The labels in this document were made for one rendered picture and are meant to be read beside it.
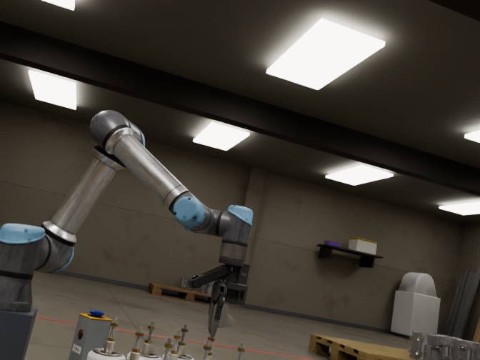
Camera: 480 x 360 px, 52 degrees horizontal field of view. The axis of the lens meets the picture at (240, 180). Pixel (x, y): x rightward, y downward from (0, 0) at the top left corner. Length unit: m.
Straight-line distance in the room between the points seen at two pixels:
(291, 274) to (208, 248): 1.78
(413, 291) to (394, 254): 1.00
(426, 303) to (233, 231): 9.43
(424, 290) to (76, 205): 9.53
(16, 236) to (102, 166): 0.32
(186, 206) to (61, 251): 0.49
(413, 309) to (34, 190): 7.42
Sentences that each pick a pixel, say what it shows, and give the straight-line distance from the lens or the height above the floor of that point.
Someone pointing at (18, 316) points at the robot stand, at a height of 0.29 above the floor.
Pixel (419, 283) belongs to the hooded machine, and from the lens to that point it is 10.59.
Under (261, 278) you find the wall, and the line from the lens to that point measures 9.67.
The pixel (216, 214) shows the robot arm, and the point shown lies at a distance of 1.40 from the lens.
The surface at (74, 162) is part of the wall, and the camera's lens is 9.16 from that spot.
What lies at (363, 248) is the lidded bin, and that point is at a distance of 10.06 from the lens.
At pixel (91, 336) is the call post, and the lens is 1.49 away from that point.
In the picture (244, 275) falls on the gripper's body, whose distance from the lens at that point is 1.40.
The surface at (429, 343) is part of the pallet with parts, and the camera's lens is 4.29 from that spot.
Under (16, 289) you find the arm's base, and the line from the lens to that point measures 1.48.
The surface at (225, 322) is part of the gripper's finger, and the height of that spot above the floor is 0.38.
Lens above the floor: 0.49
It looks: 11 degrees up
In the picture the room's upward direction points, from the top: 11 degrees clockwise
